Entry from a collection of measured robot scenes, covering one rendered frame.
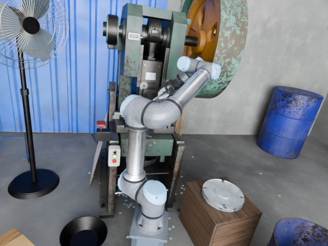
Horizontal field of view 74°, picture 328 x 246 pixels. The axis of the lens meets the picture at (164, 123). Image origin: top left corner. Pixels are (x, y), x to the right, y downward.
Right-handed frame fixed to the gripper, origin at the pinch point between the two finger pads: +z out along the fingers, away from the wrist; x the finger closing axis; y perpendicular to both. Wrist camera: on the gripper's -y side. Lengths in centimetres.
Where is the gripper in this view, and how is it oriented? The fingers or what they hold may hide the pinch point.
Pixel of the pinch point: (160, 96)
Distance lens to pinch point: 142.2
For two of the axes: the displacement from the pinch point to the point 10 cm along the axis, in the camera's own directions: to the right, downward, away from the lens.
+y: -4.0, 3.0, -8.7
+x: 5.8, 8.1, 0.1
